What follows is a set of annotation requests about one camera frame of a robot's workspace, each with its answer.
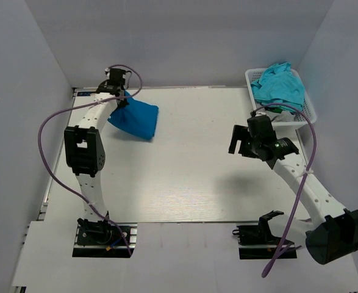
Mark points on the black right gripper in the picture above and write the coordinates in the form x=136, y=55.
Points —
x=243, y=143

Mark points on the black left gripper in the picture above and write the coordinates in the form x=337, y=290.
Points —
x=121, y=99

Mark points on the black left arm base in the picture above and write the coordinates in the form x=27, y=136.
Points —
x=102, y=240

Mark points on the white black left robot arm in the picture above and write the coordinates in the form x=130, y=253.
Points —
x=85, y=154

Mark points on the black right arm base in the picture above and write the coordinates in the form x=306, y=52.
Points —
x=254, y=244

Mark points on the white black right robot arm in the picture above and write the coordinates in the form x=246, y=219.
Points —
x=331, y=232

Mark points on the blue label sticker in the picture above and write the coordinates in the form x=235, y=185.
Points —
x=84, y=93

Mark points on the green garment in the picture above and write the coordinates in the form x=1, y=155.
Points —
x=274, y=109

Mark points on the grey t shirt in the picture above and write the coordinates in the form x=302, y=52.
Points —
x=288, y=115

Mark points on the light blue t shirt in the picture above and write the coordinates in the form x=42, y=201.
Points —
x=278, y=84

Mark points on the white plastic basket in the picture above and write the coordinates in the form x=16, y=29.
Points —
x=299, y=121

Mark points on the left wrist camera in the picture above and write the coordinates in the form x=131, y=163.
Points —
x=116, y=81

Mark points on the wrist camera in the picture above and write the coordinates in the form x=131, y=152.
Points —
x=116, y=81
x=260, y=127

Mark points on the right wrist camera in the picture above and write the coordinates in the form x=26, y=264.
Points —
x=260, y=127

